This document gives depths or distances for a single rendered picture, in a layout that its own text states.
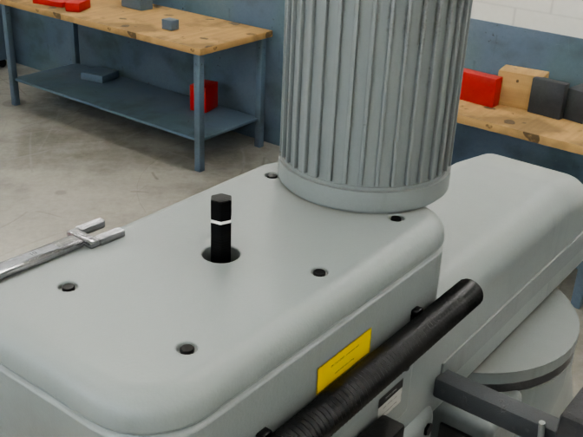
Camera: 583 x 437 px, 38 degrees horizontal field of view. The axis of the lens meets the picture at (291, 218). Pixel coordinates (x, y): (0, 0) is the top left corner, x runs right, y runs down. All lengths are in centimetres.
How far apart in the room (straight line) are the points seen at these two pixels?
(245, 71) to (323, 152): 554
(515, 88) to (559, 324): 339
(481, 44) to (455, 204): 407
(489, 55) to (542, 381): 410
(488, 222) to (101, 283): 64
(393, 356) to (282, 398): 14
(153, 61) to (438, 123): 627
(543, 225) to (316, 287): 62
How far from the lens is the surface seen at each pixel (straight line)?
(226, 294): 75
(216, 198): 78
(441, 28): 87
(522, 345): 134
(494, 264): 117
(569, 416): 94
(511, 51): 524
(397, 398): 99
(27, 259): 80
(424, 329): 88
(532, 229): 128
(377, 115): 87
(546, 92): 464
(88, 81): 716
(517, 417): 107
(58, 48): 804
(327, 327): 76
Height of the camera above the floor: 227
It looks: 26 degrees down
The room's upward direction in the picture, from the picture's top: 3 degrees clockwise
